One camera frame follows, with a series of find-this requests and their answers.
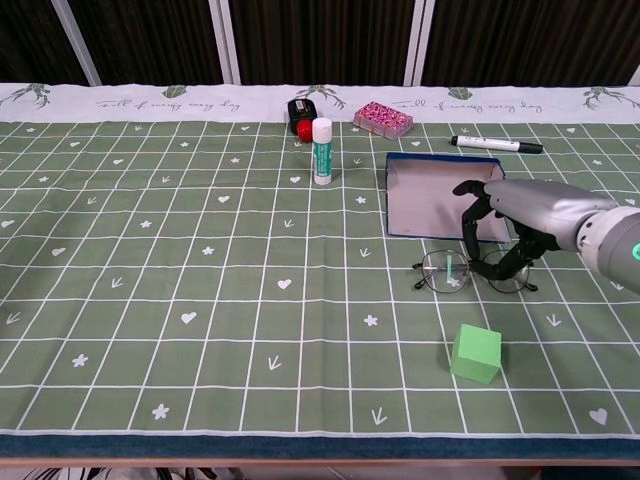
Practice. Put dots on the white green glue stick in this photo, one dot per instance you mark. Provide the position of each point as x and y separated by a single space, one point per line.
322 160

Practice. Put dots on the black wire-frame eyeglasses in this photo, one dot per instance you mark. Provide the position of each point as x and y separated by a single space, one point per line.
440 272

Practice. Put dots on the black device with red ball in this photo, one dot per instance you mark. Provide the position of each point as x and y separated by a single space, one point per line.
299 111

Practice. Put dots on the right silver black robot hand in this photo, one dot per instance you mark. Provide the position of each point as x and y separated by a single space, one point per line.
540 205

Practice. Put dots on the blue glasses case grey lining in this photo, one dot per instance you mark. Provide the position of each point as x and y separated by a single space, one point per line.
425 200

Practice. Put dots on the green foam cube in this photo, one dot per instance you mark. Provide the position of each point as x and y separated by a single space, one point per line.
475 355

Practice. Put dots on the white partition frame post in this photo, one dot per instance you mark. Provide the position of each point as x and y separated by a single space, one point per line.
419 40
636 76
75 40
224 40

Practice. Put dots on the white marker with black caps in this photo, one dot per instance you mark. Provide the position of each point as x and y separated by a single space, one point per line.
490 143

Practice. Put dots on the dark blue table undercloth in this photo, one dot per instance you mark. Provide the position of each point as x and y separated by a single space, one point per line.
300 447

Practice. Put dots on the pink patterned card box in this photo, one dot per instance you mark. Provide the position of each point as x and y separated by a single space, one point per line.
382 118

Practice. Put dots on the green checkered tablecloth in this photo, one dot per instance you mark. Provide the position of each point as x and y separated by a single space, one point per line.
200 250

